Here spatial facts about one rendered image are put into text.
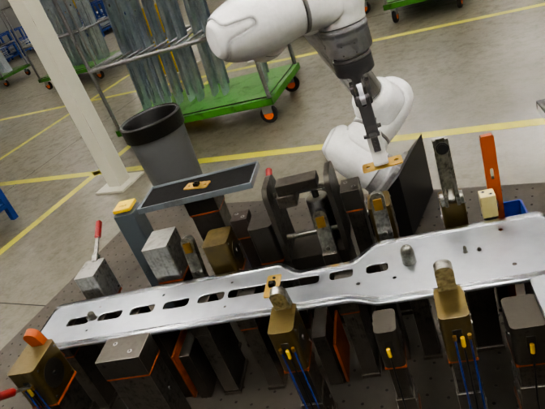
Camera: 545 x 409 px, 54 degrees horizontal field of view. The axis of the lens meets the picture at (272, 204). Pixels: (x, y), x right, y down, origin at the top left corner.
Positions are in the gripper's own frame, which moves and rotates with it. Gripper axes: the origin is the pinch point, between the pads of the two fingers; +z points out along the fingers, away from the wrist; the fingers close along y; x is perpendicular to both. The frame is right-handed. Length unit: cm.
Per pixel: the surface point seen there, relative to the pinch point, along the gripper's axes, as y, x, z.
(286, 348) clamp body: 19.4, -29.0, 30.7
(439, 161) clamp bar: -15.6, 12.8, 14.9
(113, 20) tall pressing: -465, -235, -13
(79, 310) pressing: -11, -94, 29
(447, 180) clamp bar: -14.9, 13.4, 20.1
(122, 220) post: -36, -82, 16
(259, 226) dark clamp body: -19.4, -36.1, 22.0
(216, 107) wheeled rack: -406, -150, 93
